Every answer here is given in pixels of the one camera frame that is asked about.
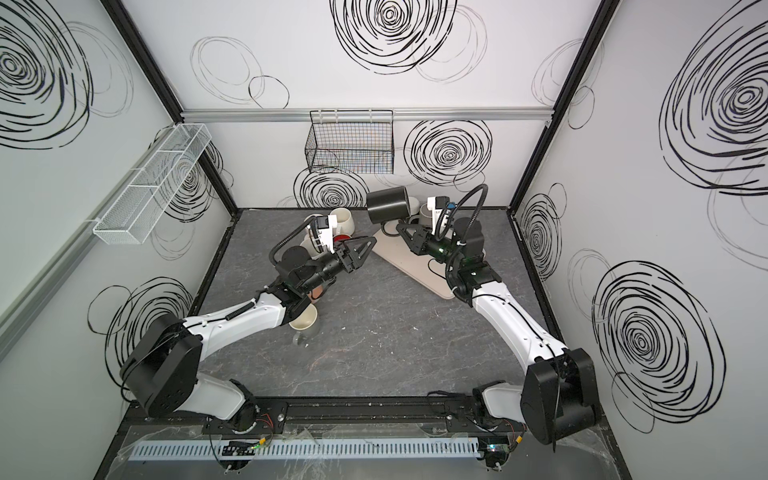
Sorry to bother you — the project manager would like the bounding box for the white mug with handle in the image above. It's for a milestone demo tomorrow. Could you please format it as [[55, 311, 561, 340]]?
[[330, 208, 355, 238]]

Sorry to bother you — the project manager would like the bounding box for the orange and cream mug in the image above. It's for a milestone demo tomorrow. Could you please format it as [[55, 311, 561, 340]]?
[[308, 284, 326, 302]]

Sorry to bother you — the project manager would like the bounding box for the black mug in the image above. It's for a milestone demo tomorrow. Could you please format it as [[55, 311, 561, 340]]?
[[366, 186, 410, 237]]

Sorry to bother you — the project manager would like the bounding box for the tall grey mug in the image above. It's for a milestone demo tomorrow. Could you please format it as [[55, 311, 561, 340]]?
[[289, 303, 320, 346]]

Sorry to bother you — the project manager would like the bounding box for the speckled cream mug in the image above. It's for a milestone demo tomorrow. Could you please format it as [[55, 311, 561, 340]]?
[[300, 231, 325, 259]]

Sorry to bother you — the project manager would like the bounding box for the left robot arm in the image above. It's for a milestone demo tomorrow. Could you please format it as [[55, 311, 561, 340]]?
[[120, 215, 377, 434]]

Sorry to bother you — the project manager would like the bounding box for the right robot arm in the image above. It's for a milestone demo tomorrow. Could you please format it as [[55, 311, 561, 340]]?
[[396, 197, 602, 446]]

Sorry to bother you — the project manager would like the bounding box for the wide grey mug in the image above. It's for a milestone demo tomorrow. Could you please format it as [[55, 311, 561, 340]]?
[[418, 203, 433, 228]]

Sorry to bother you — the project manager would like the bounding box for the small white mug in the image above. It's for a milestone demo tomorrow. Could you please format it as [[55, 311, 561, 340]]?
[[408, 196, 421, 216]]

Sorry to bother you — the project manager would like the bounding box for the beige plastic tray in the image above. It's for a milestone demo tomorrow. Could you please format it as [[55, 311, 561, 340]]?
[[373, 230, 454, 300]]

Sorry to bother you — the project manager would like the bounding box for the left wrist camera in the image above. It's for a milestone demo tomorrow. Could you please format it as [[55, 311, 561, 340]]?
[[309, 215, 336, 253]]

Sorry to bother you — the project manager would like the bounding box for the black wire basket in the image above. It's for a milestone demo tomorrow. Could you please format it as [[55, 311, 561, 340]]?
[[304, 109, 395, 174]]

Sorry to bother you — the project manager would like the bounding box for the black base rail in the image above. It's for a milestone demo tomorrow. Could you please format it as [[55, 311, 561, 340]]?
[[122, 395, 601, 434]]

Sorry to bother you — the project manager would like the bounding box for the white wire shelf basket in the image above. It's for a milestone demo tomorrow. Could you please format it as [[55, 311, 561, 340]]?
[[93, 123, 212, 245]]

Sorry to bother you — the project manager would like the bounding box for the white slotted cable duct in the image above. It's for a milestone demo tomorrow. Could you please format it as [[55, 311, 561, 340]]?
[[122, 437, 482, 462]]

